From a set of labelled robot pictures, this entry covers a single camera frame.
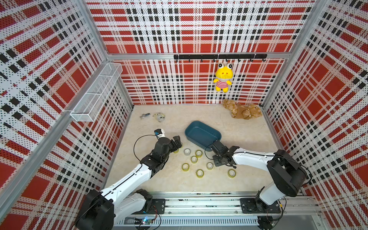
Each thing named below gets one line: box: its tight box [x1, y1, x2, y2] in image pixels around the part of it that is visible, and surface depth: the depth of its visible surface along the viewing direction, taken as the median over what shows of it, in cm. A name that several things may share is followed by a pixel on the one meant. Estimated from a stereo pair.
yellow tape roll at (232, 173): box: [227, 168, 237, 179], surface depth 86 cm
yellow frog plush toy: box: [213, 63, 234, 93], surface depth 95 cm
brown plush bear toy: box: [221, 99, 263, 120], surface depth 107 cm
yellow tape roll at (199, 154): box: [195, 149, 204, 159], surface depth 95 cm
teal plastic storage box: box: [184, 120, 222, 152], surface depth 104 cm
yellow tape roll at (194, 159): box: [190, 155, 198, 164], surface depth 92 cm
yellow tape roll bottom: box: [195, 168, 205, 179], surface depth 86 cm
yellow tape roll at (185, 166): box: [181, 162, 190, 173], surface depth 89 cm
